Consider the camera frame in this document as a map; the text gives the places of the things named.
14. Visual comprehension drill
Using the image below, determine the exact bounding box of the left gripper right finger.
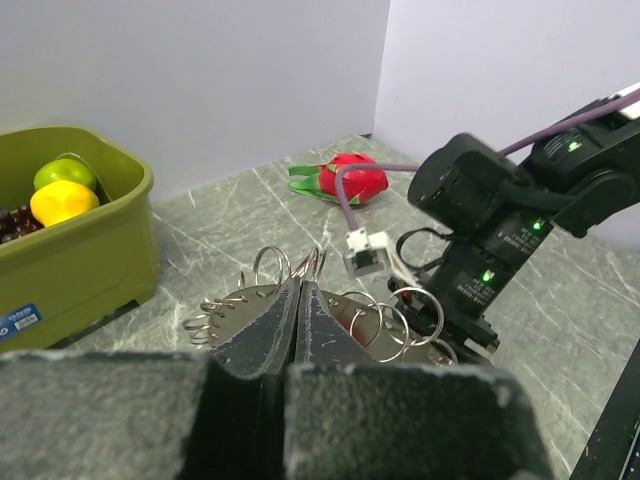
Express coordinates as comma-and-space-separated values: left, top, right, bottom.
292, 279, 380, 372

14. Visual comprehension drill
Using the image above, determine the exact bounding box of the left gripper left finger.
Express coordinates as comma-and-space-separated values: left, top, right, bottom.
213, 282, 301, 380

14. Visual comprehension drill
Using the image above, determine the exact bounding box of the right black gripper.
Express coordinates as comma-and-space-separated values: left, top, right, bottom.
396, 209, 553, 358

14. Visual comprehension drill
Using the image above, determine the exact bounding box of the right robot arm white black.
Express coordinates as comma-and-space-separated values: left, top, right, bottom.
388, 86, 639, 362

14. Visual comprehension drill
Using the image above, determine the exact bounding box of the red dragon fruit toy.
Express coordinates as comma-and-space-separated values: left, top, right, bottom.
288, 153, 389, 205

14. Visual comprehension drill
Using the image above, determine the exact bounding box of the olive green plastic bin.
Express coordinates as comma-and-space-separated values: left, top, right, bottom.
1, 126, 160, 352

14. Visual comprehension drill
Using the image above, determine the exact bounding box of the yellow pear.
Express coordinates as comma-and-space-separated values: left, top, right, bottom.
30, 180, 100, 227

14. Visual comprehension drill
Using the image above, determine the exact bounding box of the green apple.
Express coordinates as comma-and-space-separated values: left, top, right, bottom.
33, 157, 97, 190

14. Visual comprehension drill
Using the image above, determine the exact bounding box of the dark red grape bunch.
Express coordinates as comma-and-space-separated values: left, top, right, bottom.
0, 204, 44, 244

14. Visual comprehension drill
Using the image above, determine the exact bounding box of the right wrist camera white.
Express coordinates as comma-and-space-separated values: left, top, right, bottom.
343, 228, 390, 278

